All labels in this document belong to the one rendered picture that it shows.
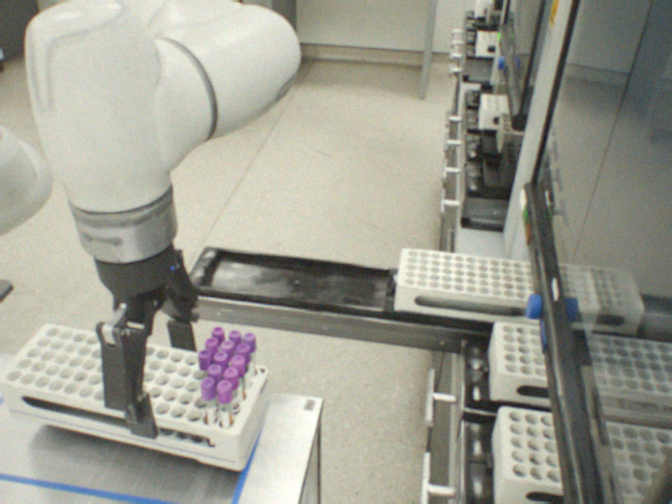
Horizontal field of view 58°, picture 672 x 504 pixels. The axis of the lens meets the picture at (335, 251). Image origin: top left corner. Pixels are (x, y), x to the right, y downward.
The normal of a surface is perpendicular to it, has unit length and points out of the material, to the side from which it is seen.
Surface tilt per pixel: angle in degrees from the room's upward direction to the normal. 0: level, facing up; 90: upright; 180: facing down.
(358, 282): 0
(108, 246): 90
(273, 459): 0
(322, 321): 90
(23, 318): 0
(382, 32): 90
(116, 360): 74
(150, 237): 90
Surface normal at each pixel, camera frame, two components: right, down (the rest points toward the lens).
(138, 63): 0.84, 0.08
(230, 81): 0.68, 0.17
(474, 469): 0.01, -0.81
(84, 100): 0.12, 0.47
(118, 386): -0.22, 0.32
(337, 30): -0.17, 0.58
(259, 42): 0.67, -0.28
